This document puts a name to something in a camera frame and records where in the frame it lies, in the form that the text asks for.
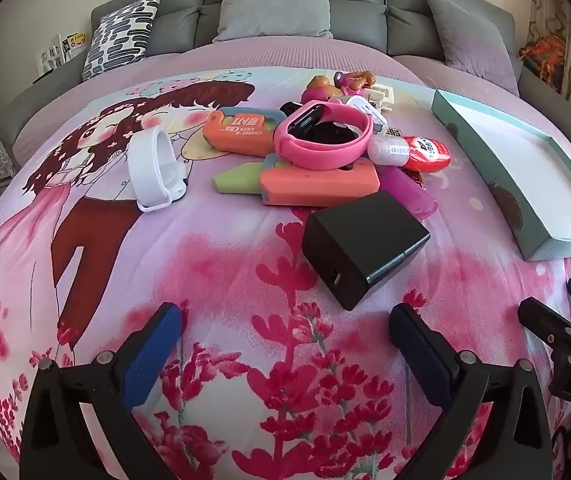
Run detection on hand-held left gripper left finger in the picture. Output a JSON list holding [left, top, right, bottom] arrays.
[[18, 302, 183, 480]]

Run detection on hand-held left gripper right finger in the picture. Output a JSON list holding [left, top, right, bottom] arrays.
[[389, 302, 553, 480]]

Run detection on black power adapter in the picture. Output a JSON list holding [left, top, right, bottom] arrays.
[[301, 190, 431, 312]]

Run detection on teal cardboard box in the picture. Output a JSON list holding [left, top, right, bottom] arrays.
[[430, 89, 571, 262]]

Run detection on pink translucent tube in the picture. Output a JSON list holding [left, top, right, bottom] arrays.
[[378, 165, 439, 221]]

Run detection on white puppy-shaped cup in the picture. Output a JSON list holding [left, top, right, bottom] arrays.
[[128, 126, 187, 212]]

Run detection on orange toy knife green blade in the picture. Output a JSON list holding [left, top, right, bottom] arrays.
[[210, 155, 381, 209]]

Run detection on pink smartwatch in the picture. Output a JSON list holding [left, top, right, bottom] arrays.
[[272, 101, 372, 171]]

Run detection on white hair clip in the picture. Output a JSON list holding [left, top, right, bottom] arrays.
[[365, 84, 397, 113]]

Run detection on brown pink toy bear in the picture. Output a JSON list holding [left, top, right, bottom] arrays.
[[300, 70, 377, 108]]

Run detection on orange black backpack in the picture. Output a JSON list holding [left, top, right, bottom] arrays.
[[518, 35, 566, 93]]

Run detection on white rounded plastic gadget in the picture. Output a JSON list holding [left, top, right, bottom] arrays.
[[345, 95, 390, 136]]

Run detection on beige patterned curtain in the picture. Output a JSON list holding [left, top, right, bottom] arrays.
[[528, 0, 571, 111]]

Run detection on lilac grey pillow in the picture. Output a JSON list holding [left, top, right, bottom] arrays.
[[423, 0, 523, 92]]

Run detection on black and white patterned pillow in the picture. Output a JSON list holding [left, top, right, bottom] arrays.
[[82, 0, 162, 82]]

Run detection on colourful picture books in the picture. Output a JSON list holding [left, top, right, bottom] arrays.
[[39, 31, 88, 73]]

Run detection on grey sofa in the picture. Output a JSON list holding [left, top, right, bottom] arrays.
[[0, 0, 571, 201]]

